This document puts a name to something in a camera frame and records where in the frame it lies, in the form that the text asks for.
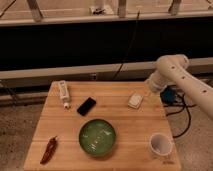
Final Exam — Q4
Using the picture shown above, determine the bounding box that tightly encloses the white tube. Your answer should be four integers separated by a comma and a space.
58, 80, 70, 109

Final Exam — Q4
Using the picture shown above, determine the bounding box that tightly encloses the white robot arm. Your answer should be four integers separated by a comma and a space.
147, 54, 213, 121

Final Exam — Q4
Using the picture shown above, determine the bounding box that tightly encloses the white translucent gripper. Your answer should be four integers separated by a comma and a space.
146, 71, 166, 93

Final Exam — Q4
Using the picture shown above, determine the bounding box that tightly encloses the red chili pepper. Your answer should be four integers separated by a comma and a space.
40, 137, 57, 165

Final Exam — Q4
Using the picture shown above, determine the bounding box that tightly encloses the green ceramic bowl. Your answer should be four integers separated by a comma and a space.
79, 119, 116, 157

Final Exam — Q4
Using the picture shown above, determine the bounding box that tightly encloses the black smartphone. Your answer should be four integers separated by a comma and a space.
77, 97, 96, 116

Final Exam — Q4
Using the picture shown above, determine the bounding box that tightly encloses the wooden table board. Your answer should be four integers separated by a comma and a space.
24, 82, 181, 171

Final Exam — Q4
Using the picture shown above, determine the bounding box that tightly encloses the black hanging cable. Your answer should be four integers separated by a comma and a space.
111, 9, 141, 81

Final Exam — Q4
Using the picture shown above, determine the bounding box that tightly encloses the white cup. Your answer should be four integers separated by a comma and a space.
149, 133, 173, 158

